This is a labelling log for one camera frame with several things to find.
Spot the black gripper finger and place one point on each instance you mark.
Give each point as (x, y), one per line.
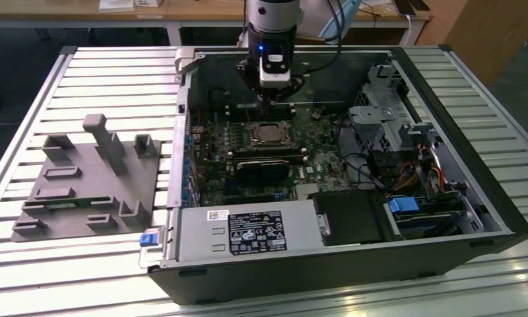
(296, 84)
(248, 72)

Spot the CPU with silver top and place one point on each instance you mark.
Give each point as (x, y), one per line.
(268, 132)

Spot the CPU socket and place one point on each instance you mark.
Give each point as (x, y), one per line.
(249, 146)

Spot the pale blue teach pendant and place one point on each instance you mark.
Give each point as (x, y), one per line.
(334, 31)

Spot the silver metal drive cage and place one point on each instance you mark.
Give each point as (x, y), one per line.
(374, 122)

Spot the green motherboard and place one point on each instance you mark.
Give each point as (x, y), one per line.
(322, 162)

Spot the black plastic connector block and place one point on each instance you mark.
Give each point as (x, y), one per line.
(380, 165)

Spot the small white box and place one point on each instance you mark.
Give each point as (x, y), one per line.
(148, 2)

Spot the silver finned heatsink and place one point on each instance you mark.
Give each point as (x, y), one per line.
(306, 190)

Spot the white cardboard box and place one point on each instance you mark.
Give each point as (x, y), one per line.
(113, 5)

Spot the black plastic shroud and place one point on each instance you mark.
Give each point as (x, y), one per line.
(352, 218)

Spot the blue disk carrier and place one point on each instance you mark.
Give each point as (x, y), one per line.
(403, 204)

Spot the wooden desk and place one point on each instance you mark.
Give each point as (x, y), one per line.
(69, 16)

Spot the wooden cabinet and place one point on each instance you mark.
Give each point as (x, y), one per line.
(488, 33)

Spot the silver power supply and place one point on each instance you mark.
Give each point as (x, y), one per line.
(197, 237)

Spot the grey parts rack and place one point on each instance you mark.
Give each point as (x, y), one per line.
(92, 198)

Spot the blue case latch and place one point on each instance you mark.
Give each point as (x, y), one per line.
(147, 239)

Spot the silver disk bay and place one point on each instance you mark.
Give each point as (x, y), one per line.
(472, 224)

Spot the black PC case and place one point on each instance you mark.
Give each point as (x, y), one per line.
(289, 284)

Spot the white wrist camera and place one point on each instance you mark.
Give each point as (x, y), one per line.
(275, 77)

